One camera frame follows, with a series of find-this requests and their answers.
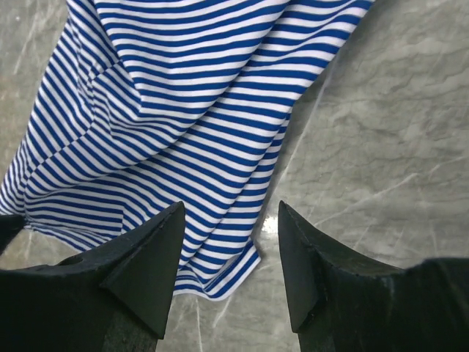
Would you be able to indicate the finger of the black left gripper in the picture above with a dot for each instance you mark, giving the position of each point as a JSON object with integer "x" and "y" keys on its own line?
{"x": 10, "y": 226}

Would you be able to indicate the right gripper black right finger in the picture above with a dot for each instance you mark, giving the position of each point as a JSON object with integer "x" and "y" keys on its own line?
{"x": 342, "y": 300}

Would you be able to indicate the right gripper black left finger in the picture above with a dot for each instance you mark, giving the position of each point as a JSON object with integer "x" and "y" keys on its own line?
{"x": 115, "y": 297}

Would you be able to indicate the blue white striped tank top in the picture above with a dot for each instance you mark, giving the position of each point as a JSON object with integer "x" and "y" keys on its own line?
{"x": 148, "y": 103}

